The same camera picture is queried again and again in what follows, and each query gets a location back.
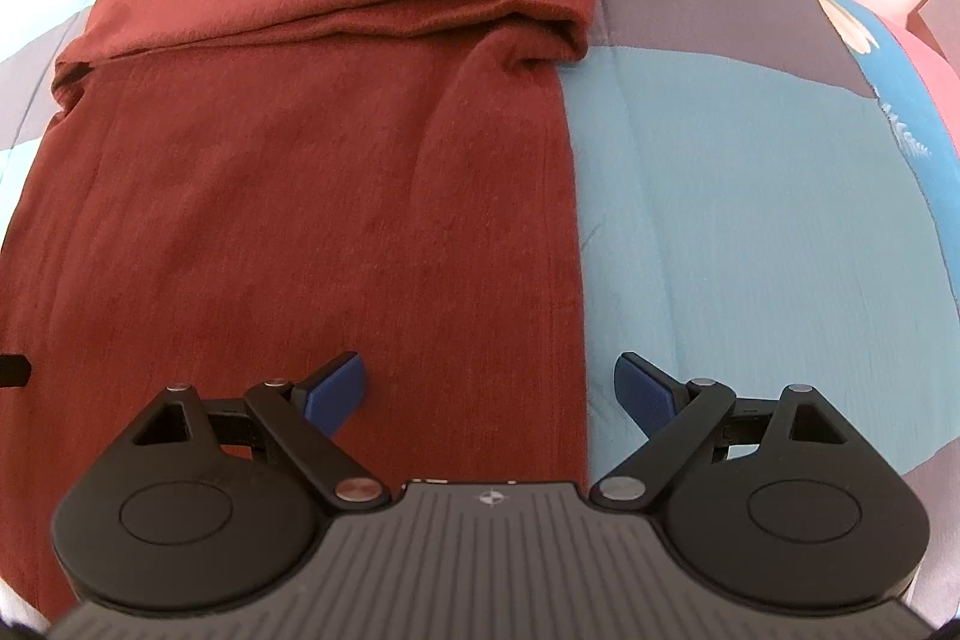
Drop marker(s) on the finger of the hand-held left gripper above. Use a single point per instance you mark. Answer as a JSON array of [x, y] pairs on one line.
[[13, 370]]

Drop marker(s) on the pink object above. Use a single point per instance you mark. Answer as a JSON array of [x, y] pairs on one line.
[[937, 21]]

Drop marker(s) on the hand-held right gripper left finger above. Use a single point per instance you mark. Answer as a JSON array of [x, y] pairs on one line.
[[339, 392]]

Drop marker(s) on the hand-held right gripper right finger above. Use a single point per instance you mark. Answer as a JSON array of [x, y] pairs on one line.
[[642, 396]]

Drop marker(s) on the dark red sweater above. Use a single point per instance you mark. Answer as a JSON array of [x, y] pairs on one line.
[[300, 197]]

